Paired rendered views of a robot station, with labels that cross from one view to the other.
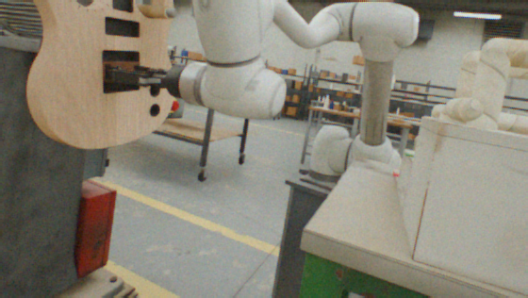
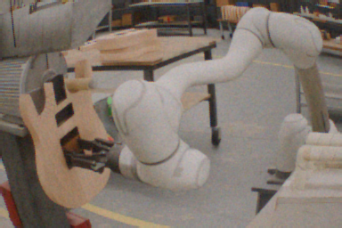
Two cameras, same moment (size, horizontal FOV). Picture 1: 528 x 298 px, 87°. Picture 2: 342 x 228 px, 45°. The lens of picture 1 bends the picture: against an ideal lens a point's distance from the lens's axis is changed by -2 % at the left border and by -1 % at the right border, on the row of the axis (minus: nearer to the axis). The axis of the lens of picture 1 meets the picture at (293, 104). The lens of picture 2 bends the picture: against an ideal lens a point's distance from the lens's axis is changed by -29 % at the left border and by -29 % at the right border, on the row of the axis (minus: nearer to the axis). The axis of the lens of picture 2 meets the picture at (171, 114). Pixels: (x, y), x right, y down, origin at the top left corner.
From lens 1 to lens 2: 75 cm
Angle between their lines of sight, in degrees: 19
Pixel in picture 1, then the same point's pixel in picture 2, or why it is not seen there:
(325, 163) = (288, 161)
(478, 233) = not seen: outside the picture
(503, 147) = (299, 203)
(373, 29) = (289, 44)
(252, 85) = (177, 172)
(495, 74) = (299, 169)
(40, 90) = (46, 181)
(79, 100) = (61, 180)
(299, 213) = not seen: hidden behind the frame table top
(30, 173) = (42, 212)
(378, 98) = (313, 98)
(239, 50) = (159, 153)
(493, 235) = not seen: outside the picture
